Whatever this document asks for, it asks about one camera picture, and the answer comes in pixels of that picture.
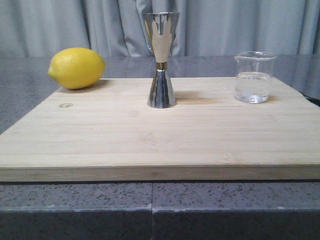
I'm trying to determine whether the yellow lemon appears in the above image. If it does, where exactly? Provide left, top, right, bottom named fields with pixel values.
left=48, top=47, right=106, bottom=90

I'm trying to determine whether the steel double jigger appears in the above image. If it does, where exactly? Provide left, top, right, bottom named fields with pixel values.
left=143, top=12, right=180, bottom=109

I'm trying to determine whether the black board handle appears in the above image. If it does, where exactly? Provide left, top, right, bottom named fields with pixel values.
left=301, top=92, right=320, bottom=108

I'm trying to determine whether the small glass beaker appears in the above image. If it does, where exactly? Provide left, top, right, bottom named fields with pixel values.
left=234, top=51, right=277, bottom=104

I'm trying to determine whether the wooden cutting board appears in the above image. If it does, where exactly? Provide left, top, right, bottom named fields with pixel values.
left=0, top=77, right=320, bottom=182

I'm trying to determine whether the grey curtain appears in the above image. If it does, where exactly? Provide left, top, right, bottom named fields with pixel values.
left=0, top=0, right=320, bottom=57

